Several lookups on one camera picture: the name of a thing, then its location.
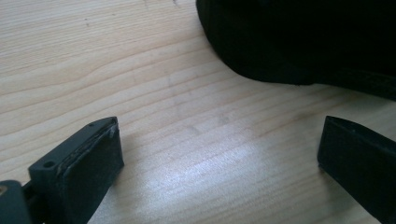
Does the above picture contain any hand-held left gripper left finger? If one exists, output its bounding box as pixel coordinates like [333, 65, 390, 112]
[28, 116, 125, 224]

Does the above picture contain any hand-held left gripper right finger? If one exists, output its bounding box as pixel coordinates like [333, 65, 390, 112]
[317, 115, 396, 224]

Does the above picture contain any black cloth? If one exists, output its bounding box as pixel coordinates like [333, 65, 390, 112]
[195, 0, 396, 102]

